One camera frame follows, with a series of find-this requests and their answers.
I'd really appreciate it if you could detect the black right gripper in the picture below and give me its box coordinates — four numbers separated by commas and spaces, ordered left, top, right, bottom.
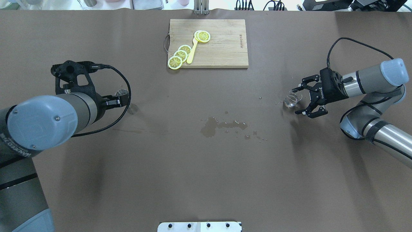
292, 68, 349, 119

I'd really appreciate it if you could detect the steel jigger shaker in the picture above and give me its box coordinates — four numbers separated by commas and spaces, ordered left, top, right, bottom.
115, 89, 129, 98

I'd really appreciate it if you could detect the clear glass measuring cup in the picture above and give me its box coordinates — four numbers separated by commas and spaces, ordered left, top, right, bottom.
284, 89, 303, 108

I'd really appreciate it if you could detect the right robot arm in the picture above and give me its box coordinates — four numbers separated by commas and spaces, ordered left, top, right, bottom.
292, 58, 412, 168

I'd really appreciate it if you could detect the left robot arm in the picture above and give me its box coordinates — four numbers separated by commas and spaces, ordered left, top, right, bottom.
0, 92, 129, 232

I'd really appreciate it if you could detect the lemon slice outer left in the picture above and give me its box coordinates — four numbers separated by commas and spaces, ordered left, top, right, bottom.
167, 56, 183, 70

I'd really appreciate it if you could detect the lemon slice middle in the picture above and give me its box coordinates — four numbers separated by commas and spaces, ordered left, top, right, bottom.
174, 50, 188, 63

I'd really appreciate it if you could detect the yellow plastic knife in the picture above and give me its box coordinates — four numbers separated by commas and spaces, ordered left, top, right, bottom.
186, 36, 199, 64

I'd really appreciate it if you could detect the lemon slice inner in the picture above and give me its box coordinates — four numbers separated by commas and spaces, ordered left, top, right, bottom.
178, 44, 192, 54

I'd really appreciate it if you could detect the bamboo cutting board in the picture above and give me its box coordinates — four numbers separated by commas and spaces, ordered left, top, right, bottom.
167, 19, 249, 68

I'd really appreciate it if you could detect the lemon slice on knife tip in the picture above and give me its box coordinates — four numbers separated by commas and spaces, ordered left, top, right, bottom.
194, 30, 211, 43

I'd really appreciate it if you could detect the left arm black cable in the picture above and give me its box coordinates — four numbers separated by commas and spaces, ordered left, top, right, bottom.
71, 64, 132, 138

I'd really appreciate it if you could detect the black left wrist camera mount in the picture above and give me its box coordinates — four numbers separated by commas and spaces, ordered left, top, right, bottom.
50, 60, 103, 100

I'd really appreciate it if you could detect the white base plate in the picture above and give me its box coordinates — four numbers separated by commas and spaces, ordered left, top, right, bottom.
157, 221, 243, 232

